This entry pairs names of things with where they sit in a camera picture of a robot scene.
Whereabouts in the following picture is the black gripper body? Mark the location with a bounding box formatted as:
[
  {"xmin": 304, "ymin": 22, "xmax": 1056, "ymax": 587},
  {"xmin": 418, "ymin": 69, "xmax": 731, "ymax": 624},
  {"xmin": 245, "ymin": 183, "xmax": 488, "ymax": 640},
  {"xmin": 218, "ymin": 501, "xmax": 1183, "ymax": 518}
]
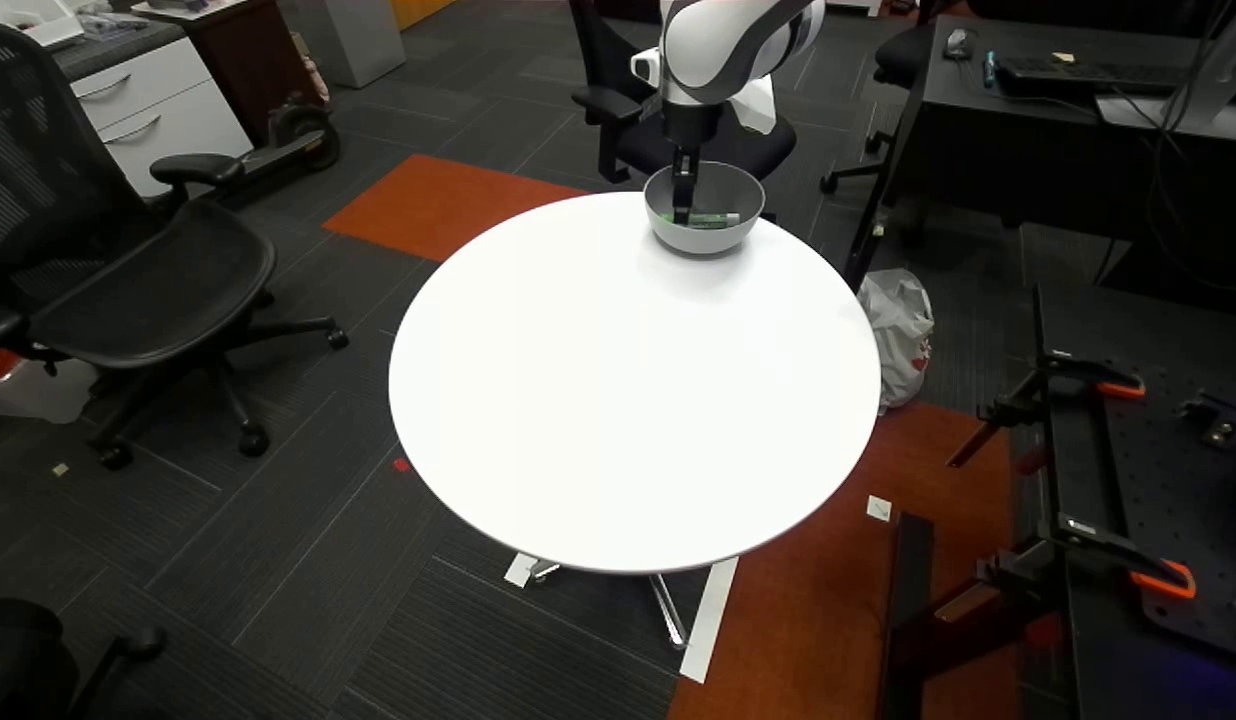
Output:
[{"xmin": 662, "ymin": 104, "xmax": 715, "ymax": 165}]

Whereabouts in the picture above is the green marker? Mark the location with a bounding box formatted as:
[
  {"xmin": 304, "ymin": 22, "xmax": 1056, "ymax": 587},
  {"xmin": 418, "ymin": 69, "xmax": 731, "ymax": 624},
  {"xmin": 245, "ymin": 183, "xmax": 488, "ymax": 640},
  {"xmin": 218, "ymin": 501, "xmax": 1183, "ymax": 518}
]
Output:
[{"xmin": 686, "ymin": 210, "xmax": 743, "ymax": 227}]

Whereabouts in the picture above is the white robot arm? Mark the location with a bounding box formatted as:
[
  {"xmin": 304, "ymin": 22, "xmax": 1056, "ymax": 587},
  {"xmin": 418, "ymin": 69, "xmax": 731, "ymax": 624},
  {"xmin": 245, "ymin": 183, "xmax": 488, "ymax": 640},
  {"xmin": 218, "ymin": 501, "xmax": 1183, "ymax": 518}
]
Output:
[{"xmin": 628, "ymin": 0, "xmax": 822, "ymax": 225}]

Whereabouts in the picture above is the grey round bowl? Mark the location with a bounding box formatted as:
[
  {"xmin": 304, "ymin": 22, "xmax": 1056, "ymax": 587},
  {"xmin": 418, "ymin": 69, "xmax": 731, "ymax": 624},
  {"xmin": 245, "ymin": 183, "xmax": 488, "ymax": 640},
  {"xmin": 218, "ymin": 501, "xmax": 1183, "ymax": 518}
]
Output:
[{"xmin": 642, "ymin": 160, "xmax": 767, "ymax": 257}]

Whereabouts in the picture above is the round white table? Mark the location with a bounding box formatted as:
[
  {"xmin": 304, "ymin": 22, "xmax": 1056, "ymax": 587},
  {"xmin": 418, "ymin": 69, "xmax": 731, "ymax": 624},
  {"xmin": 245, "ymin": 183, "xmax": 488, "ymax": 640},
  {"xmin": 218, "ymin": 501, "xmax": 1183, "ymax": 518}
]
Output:
[{"xmin": 383, "ymin": 188, "xmax": 885, "ymax": 686}]

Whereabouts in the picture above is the white plastic bag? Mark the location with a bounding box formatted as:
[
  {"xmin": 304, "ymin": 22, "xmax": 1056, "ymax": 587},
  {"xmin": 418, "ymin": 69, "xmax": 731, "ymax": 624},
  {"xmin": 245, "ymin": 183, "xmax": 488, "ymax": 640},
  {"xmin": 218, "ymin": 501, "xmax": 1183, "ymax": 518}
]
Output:
[{"xmin": 858, "ymin": 269, "xmax": 935, "ymax": 412}]

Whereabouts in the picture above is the white paper scrap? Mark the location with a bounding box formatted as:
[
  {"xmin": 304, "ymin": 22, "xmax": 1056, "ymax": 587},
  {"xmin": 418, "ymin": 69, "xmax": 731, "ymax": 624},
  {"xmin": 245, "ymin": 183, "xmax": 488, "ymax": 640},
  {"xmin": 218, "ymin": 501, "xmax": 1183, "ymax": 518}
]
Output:
[{"xmin": 863, "ymin": 495, "xmax": 891, "ymax": 523}]

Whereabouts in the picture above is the black desk right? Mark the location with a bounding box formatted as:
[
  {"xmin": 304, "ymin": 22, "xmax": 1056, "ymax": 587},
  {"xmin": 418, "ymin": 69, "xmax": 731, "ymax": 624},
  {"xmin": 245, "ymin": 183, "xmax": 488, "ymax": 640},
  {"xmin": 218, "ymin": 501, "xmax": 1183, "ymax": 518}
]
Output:
[{"xmin": 848, "ymin": 12, "xmax": 1236, "ymax": 309}]

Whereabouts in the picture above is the white drawer cabinet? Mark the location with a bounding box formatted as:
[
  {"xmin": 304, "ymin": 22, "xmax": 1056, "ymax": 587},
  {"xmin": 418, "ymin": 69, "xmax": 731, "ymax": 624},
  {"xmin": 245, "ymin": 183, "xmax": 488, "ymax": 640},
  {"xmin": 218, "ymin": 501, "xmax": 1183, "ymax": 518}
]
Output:
[{"xmin": 51, "ymin": 12, "xmax": 250, "ymax": 197}]

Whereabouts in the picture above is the black workbench with clamps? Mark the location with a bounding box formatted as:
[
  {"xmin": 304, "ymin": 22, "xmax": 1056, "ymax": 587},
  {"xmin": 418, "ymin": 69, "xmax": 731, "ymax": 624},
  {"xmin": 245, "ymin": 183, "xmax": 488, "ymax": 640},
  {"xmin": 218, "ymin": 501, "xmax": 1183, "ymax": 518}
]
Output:
[{"xmin": 887, "ymin": 289, "xmax": 1236, "ymax": 720}]

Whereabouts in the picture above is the black mesh office chair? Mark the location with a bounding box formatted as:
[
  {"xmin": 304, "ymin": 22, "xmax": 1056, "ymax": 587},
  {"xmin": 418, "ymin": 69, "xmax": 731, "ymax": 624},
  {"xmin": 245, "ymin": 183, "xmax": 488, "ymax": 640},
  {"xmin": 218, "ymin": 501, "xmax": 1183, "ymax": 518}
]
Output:
[{"xmin": 0, "ymin": 22, "xmax": 347, "ymax": 469}]

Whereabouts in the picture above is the orange handled clamp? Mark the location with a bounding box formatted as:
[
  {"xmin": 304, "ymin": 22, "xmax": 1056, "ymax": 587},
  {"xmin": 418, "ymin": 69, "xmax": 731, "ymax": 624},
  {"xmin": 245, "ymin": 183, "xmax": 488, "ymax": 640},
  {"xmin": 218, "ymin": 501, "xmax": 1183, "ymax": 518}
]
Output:
[
  {"xmin": 950, "ymin": 349, "xmax": 1146, "ymax": 469},
  {"xmin": 976, "ymin": 515, "xmax": 1199, "ymax": 602}
]

